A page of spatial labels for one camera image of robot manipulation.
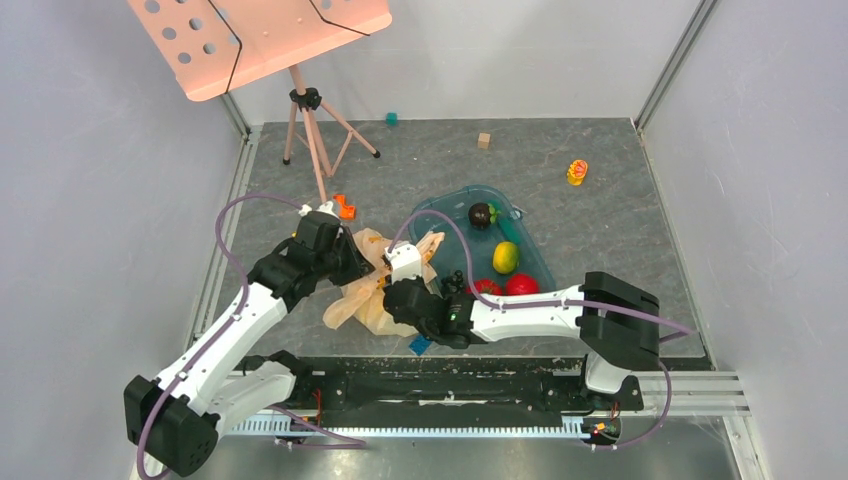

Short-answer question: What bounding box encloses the beige plastic bag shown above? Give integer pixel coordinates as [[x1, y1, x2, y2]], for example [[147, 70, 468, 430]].
[[323, 228, 417, 337]]

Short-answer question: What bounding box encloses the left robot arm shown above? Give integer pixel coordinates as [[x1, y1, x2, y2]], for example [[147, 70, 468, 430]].
[[123, 201, 374, 479]]

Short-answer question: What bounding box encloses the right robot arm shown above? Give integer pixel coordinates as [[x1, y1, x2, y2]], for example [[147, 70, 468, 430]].
[[383, 243, 660, 408]]

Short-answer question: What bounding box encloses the black grapes fake bunch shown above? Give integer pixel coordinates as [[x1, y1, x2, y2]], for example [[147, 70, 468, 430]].
[[441, 270, 467, 297]]

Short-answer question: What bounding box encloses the red tomato fake fruit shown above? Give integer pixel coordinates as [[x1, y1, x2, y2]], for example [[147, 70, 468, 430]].
[[465, 278, 504, 296]]

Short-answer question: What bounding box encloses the dark mangosteen fake fruit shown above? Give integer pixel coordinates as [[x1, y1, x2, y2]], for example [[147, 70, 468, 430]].
[[467, 202, 500, 230]]

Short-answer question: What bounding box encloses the red apple fake fruit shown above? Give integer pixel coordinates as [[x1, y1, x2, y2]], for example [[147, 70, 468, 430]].
[[504, 273, 541, 296]]

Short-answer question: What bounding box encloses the blue flat block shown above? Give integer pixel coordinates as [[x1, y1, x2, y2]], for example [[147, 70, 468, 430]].
[[408, 335, 433, 357]]

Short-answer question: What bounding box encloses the orange curved toy piece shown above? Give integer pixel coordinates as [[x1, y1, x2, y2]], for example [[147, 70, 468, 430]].
[[333, 194, 357, 221]]

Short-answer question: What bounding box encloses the teal plastic tub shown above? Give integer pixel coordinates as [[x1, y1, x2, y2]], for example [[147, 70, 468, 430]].
[[407, 185, 557, 292]]

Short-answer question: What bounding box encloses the yellow green mango fruit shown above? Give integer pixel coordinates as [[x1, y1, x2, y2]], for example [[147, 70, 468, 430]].
[[492, 241, 520, 275]]

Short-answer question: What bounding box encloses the small wooden cube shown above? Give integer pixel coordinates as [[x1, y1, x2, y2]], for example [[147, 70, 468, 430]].
[[477, 132, 491, 150]]

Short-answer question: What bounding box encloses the yellow red toy piece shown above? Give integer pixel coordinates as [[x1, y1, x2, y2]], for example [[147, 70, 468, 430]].
[[566, 159, 588, 186]]

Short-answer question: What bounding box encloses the pink music stand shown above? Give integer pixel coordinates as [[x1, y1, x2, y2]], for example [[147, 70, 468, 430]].
[[128, 0, 392, 202]]

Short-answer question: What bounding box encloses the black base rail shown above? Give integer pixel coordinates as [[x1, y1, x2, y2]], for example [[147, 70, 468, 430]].
[[158, 354, 750, 442]]

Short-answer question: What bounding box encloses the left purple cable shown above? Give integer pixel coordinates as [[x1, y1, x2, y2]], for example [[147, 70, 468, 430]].
[[135, 192, 313, 480]]

